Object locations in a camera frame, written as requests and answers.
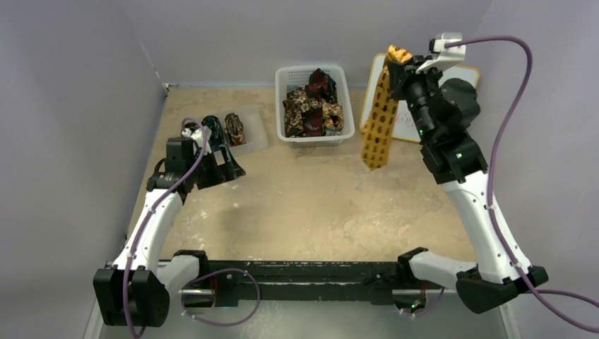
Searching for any clear plastic organizer tray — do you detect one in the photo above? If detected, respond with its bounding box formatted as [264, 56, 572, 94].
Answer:
[212, 105, 268, 164]

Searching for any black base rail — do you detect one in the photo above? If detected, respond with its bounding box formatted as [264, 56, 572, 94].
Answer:
[179, 260, 439, 307]

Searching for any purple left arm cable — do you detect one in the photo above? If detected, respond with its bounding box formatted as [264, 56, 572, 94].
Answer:
[122, 117, 213, 338]

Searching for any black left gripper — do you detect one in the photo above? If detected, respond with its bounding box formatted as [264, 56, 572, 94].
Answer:
[186, 144, 244, 190]

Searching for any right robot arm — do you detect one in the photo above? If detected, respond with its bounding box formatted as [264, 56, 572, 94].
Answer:
[387, 56, 548, 314]

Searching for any brown floral tie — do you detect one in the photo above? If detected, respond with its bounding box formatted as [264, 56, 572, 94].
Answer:
[282, 88, 345, 138]

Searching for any rolled pink brown tie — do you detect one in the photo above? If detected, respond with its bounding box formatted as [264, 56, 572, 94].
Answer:
[225, 112, 247, 147]

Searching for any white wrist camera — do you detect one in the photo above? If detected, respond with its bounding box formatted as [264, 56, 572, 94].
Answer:
[416, 32, 466, 73]
[181, 126, 212, 154]

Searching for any yellow insect-print tie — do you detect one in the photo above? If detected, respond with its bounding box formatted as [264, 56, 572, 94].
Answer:
[362, 45, 413, 170]

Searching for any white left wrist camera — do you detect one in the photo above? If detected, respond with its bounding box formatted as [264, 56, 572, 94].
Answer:
[181, 126, 212, 154]

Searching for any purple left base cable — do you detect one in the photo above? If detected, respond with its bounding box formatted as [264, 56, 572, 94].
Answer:
[181, 267, 261, 328]

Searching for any whiteboard with yellow frame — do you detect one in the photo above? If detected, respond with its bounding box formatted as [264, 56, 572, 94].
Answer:
[360, 53, 480, 143]

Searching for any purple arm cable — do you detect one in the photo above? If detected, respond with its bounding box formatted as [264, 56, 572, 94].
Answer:
[444, 35, 599, 334]
[122, 117, 213, 338]

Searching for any dark red tie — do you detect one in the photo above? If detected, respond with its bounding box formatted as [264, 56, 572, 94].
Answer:
[302, 69, 343, 136]

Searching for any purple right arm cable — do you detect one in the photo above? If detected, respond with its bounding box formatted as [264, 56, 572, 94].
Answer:
[444, 35, 599, 334]

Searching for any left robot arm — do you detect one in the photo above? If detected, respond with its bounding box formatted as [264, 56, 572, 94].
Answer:
[93, 136, 245, 327]

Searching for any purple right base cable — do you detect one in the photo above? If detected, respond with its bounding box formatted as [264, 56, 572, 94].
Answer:
[398, 285, 446, 318]

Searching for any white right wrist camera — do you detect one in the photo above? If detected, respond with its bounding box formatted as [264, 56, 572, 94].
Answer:
[416, 32, 466, 73]

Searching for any rolled blue green tie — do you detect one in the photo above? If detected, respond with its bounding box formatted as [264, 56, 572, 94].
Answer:
[202, 115, 226, 152]

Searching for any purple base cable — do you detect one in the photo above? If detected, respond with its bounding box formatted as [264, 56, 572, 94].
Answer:
[398, 285, 446, 318]
[181, 267, 261, 328]

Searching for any white plastic basket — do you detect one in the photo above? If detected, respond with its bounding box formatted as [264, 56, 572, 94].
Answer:
[275, 64, 355, 148]

